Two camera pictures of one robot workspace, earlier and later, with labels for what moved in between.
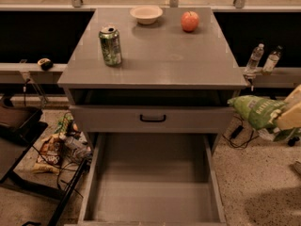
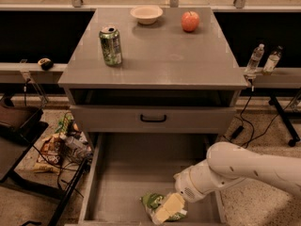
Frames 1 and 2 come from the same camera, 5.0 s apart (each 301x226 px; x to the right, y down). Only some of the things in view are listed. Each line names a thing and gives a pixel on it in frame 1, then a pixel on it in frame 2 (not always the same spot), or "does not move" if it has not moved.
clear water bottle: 256,56 does not move
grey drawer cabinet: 150,87 does not move
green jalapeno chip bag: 261,114 -> 152,201
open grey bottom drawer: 152,179 does not move
